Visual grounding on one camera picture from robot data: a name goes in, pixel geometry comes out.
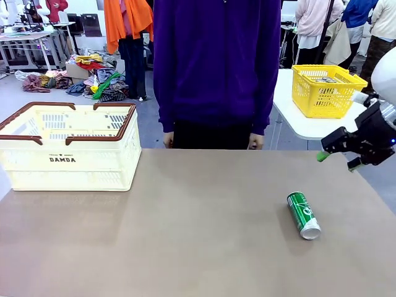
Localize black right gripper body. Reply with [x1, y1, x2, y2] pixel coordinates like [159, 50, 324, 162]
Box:
[355, 101, 396, 166]

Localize green drink can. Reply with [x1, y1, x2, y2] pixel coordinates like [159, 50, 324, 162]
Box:
[286, 191, 322, 241]

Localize person's right forearm purple sleeve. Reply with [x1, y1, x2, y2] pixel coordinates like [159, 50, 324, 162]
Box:
[156, 74, 176, 134]

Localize person's left forearm purple sleeve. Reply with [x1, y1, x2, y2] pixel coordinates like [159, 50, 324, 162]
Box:
[251, 74, 275, 137]

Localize yellow plastic basket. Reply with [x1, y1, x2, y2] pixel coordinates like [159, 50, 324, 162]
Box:
[291, 64, 369, 119]

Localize person's left hand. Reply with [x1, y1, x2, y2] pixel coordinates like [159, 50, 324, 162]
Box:
[247, 133, 264, 150]

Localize person's right hand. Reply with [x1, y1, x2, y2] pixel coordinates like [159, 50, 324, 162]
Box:
[163, 131, 176, 150]

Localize white side table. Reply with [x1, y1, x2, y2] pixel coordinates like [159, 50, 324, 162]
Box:
[271, 68, 375, 151]

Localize cream hanging jacket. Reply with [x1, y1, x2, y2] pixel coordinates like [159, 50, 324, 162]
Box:
[322, 18, 352, 66]

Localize person in cream jacket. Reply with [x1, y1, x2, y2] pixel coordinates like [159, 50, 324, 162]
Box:
[359, 0, 396, 93]

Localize person in blue jacket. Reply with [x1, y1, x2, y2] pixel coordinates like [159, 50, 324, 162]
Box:
[341, 0, 379, 71]

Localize person in pink sweater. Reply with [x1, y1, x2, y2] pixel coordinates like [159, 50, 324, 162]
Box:
[295, 0, 345, 66]

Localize person in purple sweater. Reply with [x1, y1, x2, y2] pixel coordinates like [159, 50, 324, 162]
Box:
[153, 0, 282, 150]

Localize dark plaid cloth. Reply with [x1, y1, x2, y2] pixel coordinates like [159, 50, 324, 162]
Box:
[100, 80, 129, 103]

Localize green cloth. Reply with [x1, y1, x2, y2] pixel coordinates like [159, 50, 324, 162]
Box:
[92, 72, 123, 100]

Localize blue denim cloth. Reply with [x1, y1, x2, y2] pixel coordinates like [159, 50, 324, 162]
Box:
[96, 67, 120, 85]

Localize person in orange jacket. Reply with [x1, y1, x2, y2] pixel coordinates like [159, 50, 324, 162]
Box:
[103, 0, 155, 100]

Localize red cloth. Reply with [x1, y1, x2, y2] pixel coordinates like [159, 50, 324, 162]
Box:
[76, 61, 106, 71]

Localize yellow cloth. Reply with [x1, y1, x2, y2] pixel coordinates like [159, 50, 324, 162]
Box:
[75, 54, 104, 66]

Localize brown cardboard box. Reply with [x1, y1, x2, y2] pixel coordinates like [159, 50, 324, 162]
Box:
[65, 61, 93, 85]

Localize black office chair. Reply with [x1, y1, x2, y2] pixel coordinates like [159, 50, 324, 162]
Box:
[80, 13, 103, 38]

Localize pink patterned cloth heap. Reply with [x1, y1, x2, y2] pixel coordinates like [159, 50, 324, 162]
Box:
[14, 70, 74, 93]

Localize person in red top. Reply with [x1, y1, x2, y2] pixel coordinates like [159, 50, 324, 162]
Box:
[45, 0, 69, 24]

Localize white background desk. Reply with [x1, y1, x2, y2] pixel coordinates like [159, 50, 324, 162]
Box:
[0, 21, 77, 72]

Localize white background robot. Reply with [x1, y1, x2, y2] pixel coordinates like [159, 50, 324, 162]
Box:
[0, 0, 52, 32]

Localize cream shopping basket brown handles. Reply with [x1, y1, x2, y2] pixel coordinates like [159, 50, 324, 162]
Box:
[0, 101, 142, 192]

